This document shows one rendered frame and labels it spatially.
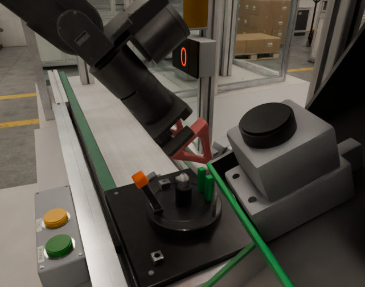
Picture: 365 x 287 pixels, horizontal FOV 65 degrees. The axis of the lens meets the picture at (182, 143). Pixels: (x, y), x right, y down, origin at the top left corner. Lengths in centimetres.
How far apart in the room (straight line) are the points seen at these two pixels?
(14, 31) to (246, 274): 847
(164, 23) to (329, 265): 29
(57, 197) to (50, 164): 32
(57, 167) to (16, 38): 781
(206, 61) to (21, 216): 55
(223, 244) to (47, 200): 35
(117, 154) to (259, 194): 68
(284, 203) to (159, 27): 26
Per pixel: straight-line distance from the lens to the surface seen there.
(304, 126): 17
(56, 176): 89
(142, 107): 38
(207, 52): 58
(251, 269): 33
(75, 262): 51
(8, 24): 864
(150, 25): 36
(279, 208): 18
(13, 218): 79
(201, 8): 61
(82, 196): 62
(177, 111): 38
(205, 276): 46
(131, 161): 79
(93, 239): 53
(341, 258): 19
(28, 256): 69
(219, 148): 63
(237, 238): 50
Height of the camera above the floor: 133
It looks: 29 degrees down
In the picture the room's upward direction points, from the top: straight up
